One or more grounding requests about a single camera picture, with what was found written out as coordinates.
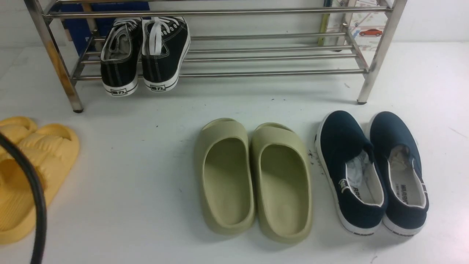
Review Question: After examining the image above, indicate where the navy slip-on shoe, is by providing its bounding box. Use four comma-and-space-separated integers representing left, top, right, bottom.
367, 111, 429, 237
314, 110, 388, 236

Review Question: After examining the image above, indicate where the yellow slipper, right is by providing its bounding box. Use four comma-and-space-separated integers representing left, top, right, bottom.
0, 124, 80, 244

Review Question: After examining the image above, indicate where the blue box behind rack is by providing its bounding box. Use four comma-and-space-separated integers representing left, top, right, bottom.
61, 1, 150, 55

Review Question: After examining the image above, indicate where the olive green slipper, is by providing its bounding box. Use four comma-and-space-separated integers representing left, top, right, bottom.
193, 118, 256, 236
250, 122, 312, 244

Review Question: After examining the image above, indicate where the map poster with red car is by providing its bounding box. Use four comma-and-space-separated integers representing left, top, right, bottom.
318, 0, 387, 51

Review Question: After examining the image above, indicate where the black cable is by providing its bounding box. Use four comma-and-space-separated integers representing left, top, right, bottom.
0, 132, 47, 264

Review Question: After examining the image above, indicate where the olive green slipper, right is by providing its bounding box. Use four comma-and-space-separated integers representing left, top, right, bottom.
250, 122, 312, 244

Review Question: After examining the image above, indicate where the yellow slipper, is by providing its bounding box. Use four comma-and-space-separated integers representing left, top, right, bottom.
0, 124, 80, 244
0, 116, 37, 150

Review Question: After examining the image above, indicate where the black canvas sneaker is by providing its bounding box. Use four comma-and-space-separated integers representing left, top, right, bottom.
99, 17, 143, 97
141, 16, 191, 92

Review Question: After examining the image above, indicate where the navy slip-on shoe, right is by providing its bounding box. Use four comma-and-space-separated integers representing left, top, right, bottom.
367, 111, 429, 237

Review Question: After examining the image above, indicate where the stainless steel shoe rack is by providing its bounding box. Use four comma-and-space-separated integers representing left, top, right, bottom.
25, 0, 407, 113

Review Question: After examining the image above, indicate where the yellow slipper, left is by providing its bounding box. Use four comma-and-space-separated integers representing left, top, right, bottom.
0, 116, 37, 150

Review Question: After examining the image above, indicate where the navy slip-on shoe, left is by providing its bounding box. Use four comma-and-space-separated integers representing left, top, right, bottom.
314, 110, 388, 236

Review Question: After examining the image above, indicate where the olive green slipper, left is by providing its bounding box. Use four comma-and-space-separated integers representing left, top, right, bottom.
193, 118, 256, 236

